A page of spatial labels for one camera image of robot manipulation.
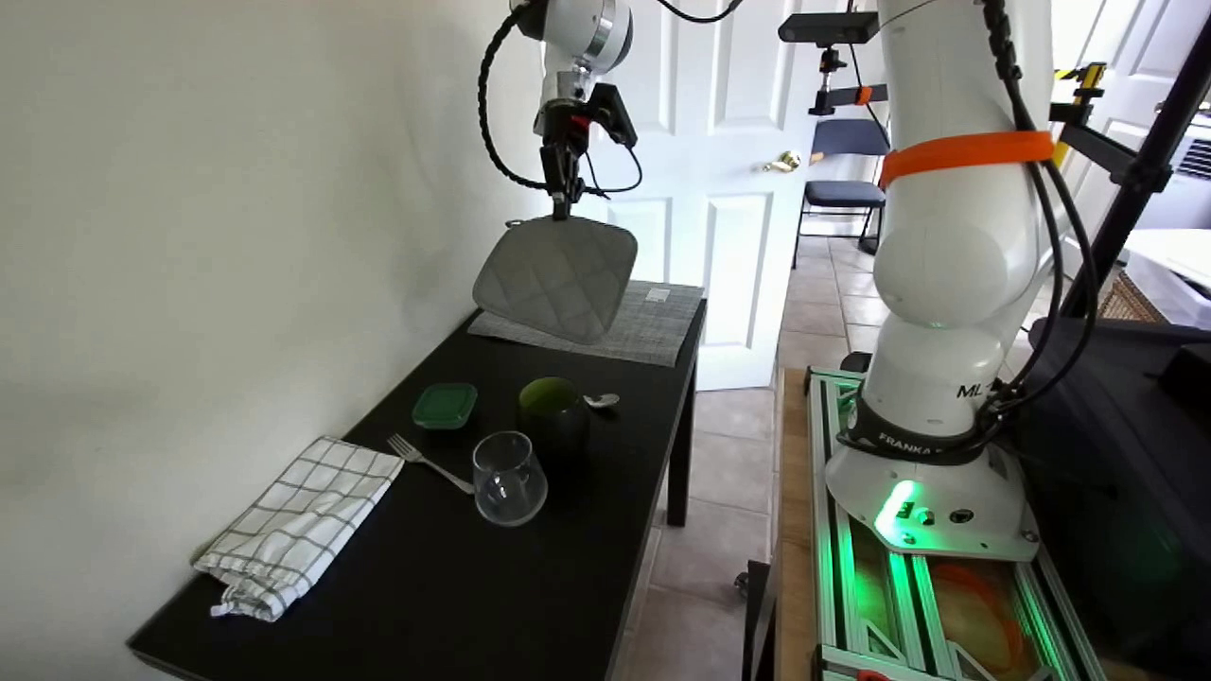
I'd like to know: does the blue chair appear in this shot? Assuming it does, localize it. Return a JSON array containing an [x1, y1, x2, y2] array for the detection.
[[791, 108, 895, 271]]

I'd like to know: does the black camera on stand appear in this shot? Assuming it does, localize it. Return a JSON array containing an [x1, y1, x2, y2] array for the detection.
[[775, 6, 886, 121]]

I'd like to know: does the wooden robot platform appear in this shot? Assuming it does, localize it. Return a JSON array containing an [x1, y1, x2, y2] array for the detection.
[[762, 363, 837, 681]]

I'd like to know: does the clear glass cup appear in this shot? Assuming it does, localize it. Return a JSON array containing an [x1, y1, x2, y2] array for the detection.
[[468, 426, 551, 531]]

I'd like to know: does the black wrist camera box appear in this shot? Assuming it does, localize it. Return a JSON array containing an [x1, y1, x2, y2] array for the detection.
[[584, 81, 642, 154]]

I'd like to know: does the small green lid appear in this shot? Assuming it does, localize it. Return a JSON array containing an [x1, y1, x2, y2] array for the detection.
[[410, 377, 485, 434]]

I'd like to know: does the large grey woven placemat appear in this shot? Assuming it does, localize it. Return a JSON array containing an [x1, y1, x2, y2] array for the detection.
[[466, 276, 707, 376]]

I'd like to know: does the black table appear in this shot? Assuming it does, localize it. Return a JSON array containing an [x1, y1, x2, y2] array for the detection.
[[125, 281, 712, 681]]

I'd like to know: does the black equipment cabinet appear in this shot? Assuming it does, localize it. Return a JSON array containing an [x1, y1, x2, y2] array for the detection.
[[1002, 310, 1211, 681]]

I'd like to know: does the aluminium base frame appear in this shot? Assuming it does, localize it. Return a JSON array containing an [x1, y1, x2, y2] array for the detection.
[[806, 363, 1117, 681]]

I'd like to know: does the white panelled door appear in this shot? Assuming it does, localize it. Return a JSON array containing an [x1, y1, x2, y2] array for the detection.
[[589, 0, 891, 399]]

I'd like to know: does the black tripod pole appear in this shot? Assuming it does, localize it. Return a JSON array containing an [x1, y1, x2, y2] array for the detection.
[[1045, 10, 1211, 325]]

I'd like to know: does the silver metal fork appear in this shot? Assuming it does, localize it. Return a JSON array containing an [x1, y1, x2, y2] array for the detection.
[[384, 430, 481, 498]]

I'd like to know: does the small grey quilted mat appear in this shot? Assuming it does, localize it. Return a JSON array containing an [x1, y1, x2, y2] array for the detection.
[[468, 213, 642, 349]]

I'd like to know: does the dark mug green inside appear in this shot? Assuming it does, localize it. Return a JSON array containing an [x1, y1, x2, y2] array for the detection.
[[515, 372, 593, 482]]

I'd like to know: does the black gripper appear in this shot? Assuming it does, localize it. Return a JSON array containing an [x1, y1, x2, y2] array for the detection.
[[539, 103, 593, 223]]

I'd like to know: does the white checked dish towel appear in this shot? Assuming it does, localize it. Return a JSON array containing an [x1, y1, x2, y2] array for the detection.
[[189, 430, 410, 629]]

